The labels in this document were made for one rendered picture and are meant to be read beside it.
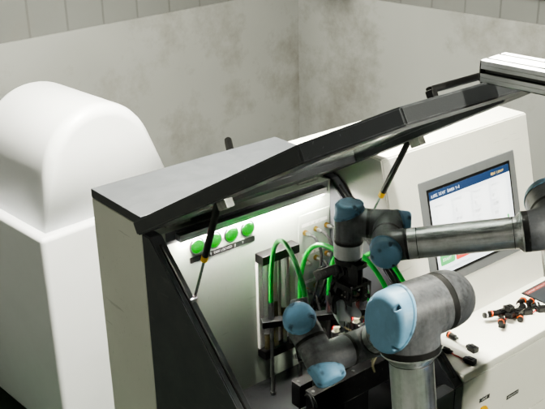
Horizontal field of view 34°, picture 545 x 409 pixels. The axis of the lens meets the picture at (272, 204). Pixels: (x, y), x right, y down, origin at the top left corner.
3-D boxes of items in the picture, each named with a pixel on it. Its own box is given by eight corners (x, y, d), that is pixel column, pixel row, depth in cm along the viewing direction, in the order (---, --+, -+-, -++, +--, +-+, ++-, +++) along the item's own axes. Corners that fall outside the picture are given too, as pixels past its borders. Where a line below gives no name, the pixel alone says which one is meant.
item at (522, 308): (505, 335, 280) (507, 320, 278) (478, 321, 287) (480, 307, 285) (549, 311, 293) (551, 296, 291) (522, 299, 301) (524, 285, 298)
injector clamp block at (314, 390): (314, 439, 258) (314, 395, 252) (291, 423, 265) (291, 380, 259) (396, 393, 277) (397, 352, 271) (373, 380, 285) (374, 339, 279)
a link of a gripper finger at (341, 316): (347, 337, 233) (347, 306, 229) (332, 328, 237) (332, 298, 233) (355, 333, 234) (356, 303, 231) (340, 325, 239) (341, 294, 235)
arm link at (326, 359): (365, 364, 199) (341, 322, 203) (323, 381, 193) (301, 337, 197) (352, 378, 205) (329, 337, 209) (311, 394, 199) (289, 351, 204)
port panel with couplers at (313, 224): (305, 308, 284) (305, 219, 271) (298, 304, 286) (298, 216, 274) (335, 295, 291) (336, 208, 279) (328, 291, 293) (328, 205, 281)
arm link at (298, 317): (291, 342, 197) (274, 308, 200) (297, 352, 207) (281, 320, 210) (323, 325, 197) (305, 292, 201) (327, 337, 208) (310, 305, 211)
